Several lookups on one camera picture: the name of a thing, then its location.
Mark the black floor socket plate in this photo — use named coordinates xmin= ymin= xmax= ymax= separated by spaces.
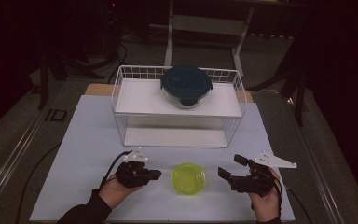
xmin=44 ymin=108 xmax=68 ymax=122

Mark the wooden table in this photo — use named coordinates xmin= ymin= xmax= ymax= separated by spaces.
xmin=84 ymin=83 xmax=255 ymax=104

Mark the glass container dark blue lid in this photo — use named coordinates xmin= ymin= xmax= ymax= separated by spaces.
xmin=159 ymin=63 xmax=214 ymax=110

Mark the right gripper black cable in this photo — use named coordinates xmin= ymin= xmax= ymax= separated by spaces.
xmin=272 ymin=175 xmax=306 ymax=224

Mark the black tripod stand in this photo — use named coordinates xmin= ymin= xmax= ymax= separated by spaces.
xmin=36 ymin=46 xmax=106 ymax=110

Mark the person's right hand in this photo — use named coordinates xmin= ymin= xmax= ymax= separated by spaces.
xmin=248 ymin=167 xmax=282 ymax=223

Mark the black floor cable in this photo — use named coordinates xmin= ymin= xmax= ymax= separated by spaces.
xmin=14 ymin=142 xmax=62 ymax=224

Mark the bundle of black cables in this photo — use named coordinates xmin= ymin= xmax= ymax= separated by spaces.
xmin=104 ymin=40 xmax=129 ymax=84

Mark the metal floor rail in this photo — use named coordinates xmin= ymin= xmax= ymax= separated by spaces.
xmin=286 ymin=102 xmax=347 ymax=224
xmin=0 ymin=83 xmax=63 ymax=217

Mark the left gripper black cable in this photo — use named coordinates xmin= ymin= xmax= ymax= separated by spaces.
xmin=99 ymin=150 xmax=133 ymax=191

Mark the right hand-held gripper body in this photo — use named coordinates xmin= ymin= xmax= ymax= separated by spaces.
xmin=229 ymin=150 xmax=298 ymax=198

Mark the green plastic container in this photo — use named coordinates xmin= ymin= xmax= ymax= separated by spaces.
xmin=170 ymin=161 xmax=207 ymax=197

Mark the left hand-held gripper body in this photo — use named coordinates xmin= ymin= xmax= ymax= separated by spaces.
xmin=115 ymin=148 xmax=153 ymax=189

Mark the white metal stand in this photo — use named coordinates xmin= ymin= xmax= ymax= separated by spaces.
xmin=163 ymin=0 xmax=256 ymax=77

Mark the person's left hand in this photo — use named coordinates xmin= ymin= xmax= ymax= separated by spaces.
xmin=98 ymin=175 xmax=144 ymax=210

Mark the white wire rack shelf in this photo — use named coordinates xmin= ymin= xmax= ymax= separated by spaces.
xmin=111 ymin=64 xmax=248 ymax=148

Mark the white table mat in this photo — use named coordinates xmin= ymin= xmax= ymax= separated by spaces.
xmin=29 ymin=94 xmax=296 ymax=223

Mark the black stand with legs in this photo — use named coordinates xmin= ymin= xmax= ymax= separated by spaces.
xmin=247 ymin=46 xmax=310 ymax=127

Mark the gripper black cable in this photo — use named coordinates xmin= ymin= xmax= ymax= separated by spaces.
xmin=272 ymin=175 xmax=306 ymax=224
xmin=99 ymin=150 xmax=133 ymax=191

